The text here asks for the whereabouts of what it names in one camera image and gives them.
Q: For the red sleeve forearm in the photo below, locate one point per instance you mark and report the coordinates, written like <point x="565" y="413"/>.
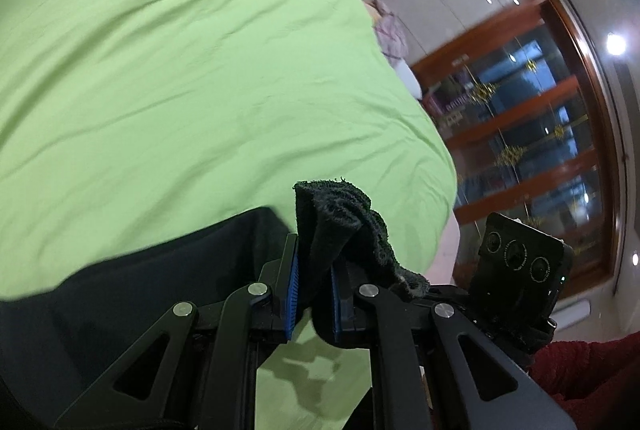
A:
<point x="596" y="383"/>

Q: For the light green bed sheet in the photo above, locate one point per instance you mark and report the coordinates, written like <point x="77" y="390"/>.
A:
<point x="129" y="123"/>

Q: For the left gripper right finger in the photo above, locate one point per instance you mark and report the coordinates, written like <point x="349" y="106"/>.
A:
<point x="447" y="360"/>

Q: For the black knitted pants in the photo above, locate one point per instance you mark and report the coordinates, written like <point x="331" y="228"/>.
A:
<point x="55" y="345"/>

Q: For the floral quilt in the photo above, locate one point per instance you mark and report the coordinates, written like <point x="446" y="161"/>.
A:
<point x="389" y="32"/>

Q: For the wooden glass display cabinet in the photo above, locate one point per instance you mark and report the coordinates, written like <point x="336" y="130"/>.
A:
<point x="518" y="103"/>

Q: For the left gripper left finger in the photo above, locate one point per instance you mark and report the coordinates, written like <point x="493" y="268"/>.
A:
<point x="196" y="366"/>

